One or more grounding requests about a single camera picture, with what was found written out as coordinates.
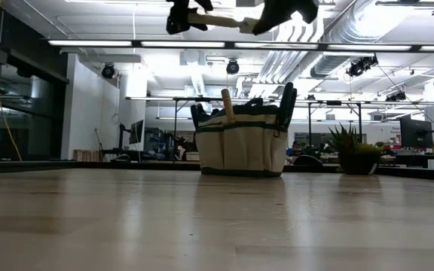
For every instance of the black metal gantry frame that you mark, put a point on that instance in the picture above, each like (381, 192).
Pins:
(309, 124)

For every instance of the dark office desk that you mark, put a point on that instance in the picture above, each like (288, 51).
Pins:
(420, 158)

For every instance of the potted succulent plant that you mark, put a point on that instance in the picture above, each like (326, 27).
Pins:
(352, 158)

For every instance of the black round ceiling unit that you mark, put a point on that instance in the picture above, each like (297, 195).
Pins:
(233, 67)
(107, 70)

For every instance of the black rounded chair back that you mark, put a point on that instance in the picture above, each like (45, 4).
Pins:
(307, 160)

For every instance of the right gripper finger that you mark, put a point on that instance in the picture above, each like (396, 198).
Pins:
(309, 9)
(277, 13)

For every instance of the wooden crates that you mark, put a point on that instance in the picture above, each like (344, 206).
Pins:
(87, 155)

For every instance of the cream green-trimmed gardening bag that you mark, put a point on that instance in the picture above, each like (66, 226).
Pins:
(239, 147)

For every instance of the black aluminium table frame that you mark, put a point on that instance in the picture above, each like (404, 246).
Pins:
(145, 165)

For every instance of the black monitor on stand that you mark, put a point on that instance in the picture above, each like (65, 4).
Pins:
(137, 131)

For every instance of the black ceiling spotlight cluster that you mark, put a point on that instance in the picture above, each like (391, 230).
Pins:
(396, 96)
(360, 66)

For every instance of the silver ventilation duct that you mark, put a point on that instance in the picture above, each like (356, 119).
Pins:
(352, 30)

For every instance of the overhead light bar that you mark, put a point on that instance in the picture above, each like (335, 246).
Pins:
(183, 44)

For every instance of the black computer monitor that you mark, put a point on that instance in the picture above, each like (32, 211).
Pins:
(416, 133)

